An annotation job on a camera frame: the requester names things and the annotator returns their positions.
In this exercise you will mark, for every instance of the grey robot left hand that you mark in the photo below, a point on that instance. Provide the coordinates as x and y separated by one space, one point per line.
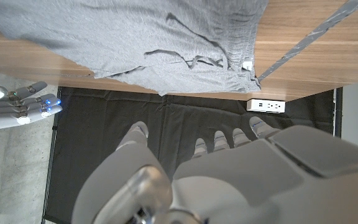
244 186

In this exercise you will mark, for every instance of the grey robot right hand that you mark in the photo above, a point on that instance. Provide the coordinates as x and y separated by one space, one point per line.
11 112

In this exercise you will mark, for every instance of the grey cotton shorts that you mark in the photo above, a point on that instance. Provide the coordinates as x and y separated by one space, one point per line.
120 37

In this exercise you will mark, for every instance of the white power strip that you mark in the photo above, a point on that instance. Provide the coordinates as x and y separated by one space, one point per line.
266 105

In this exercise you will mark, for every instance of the black backdrop curtain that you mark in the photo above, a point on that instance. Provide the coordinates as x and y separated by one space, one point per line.
104 140

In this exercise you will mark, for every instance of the grey tape outline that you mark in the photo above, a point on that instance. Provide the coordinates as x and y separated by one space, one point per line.
315 32

